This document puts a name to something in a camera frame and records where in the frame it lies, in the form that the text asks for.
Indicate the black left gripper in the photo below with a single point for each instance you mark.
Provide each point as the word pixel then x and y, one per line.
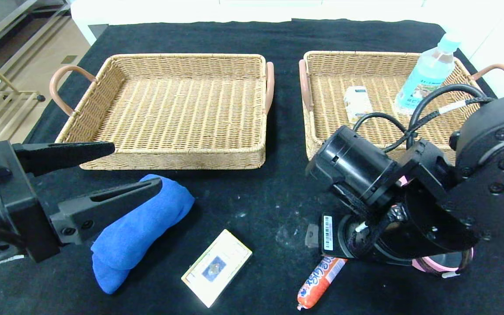
pixel 23 199

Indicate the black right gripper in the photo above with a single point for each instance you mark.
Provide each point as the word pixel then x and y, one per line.
pixel 328 232

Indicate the orange packaged sausage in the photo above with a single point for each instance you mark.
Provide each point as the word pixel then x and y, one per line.
pixel 317 284

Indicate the white box with green label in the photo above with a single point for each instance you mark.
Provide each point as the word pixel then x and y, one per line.
pixel 357 105

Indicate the clear bottle with blue cap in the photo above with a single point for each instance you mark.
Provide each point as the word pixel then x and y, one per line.
pixel 427 74

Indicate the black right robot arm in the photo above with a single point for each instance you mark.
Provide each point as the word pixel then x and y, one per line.
pixel 475 175

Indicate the blue towel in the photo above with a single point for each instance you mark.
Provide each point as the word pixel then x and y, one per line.
pixel 147 232

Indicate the black table cloth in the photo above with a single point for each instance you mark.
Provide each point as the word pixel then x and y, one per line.
pixel 243 188

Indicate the wooden slatted rack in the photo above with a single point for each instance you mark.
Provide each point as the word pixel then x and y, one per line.
pixel 15 113

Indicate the playing card box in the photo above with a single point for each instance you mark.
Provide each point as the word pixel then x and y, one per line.
pixel 217 269

